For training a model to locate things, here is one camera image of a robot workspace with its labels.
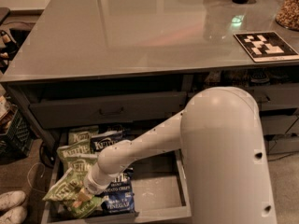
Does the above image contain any grey cabinet frame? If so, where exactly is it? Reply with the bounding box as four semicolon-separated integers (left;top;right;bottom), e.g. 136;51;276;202
0;66;299;161

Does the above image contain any green jalapeno chip bag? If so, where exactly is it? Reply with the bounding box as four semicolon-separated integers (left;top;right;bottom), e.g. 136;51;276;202
43;168;102;218

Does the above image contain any front blue vinegar chip bag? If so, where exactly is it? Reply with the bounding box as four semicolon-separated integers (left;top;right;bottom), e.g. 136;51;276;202
101;168;135;215

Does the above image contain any rear blue chip bag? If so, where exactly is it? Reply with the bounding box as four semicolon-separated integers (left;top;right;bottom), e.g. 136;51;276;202
90;131;125;153

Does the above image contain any grey top right drawer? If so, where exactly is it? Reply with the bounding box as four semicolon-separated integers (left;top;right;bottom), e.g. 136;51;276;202
247;84;299;111

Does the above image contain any open grey middle drawer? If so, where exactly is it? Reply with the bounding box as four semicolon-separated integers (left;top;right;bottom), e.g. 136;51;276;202
41;124;191;224

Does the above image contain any white shoe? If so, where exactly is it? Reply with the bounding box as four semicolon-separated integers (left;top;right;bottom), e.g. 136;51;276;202
0;206;27;224
0;190;26;211

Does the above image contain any black plastic crate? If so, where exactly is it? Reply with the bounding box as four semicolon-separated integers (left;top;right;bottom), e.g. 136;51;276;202
0;109;34;158

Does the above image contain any upper white shoe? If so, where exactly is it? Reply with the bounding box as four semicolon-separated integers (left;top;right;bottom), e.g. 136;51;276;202
0;190;26;211

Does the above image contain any glass jar of snacks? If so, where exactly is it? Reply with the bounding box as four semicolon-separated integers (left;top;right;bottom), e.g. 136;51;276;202
276;0;299;31

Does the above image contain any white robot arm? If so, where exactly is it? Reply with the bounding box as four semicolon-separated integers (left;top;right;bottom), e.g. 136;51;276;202
84;87;278;224

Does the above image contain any lower white shoe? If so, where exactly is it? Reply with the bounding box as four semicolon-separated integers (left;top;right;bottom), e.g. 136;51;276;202
0;206;27;224

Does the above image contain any grey bottom right drawer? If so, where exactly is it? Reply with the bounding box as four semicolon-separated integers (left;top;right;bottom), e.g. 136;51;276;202
266;136;299;155

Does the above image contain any black white fiducial marker board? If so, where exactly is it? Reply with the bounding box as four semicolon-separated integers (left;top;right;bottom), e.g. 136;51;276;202
234;31;299;63

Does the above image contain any black power cable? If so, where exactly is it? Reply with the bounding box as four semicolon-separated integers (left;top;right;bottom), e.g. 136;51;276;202
267;152;299;162

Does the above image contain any grey middle right drawer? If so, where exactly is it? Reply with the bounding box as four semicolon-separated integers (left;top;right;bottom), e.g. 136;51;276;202
261;115;299;135

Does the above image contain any grey top left drawer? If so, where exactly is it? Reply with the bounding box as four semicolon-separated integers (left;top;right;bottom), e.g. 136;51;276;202
30;91;186;129

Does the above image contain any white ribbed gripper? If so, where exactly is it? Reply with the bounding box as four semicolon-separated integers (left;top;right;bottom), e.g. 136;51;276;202
78;169;117;202

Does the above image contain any rear green chip bag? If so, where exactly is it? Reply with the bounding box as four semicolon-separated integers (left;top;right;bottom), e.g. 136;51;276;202
68;126;99;145

